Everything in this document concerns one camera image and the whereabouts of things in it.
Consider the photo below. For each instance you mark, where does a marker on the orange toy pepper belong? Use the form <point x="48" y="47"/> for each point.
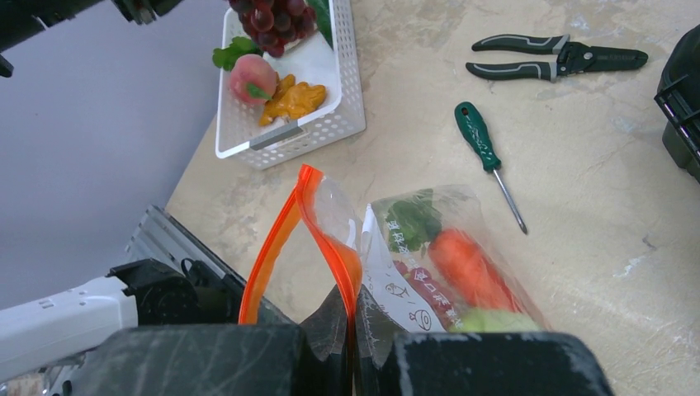
<point x="292" y="100"/>

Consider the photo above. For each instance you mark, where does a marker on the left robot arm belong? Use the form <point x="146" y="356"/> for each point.
<point x="99" y="116"/>

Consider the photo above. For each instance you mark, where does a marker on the purple toy grapes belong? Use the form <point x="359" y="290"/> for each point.
<point x="275" y="26"/>

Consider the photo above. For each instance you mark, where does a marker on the green toy cabbage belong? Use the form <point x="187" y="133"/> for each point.
<point x="494" y="320"/>

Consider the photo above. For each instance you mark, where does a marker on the clear zip top bag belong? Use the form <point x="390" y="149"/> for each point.
<point x="356" y="250"/>

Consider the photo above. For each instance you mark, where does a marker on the green handled screwdriver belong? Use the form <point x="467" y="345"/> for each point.
<point x="475" y="132"/>

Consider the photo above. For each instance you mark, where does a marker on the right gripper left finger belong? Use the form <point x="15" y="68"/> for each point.
<point x="225" y="359"/>

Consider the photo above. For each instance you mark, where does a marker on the orange toy carrot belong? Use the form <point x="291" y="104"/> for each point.
<point x="424" y="225"/>

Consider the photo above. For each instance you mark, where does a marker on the white plastic basket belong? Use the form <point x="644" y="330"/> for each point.
<point x="324" y="105"/>

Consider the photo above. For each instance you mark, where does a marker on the black plastic toolbox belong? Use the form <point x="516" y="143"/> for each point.
<point x="678" y="98"/>

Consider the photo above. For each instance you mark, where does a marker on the green toy leaf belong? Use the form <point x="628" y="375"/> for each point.
<point x="226" y="58"/>

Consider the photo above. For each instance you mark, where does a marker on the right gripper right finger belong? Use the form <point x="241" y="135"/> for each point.
<point x="391" y="361"/>

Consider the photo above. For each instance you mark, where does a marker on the toy peach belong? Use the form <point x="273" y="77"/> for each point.
<point x="252" y="69"/>

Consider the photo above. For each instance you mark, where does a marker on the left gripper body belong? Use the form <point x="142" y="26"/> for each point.
<point x="23" y="19"/>

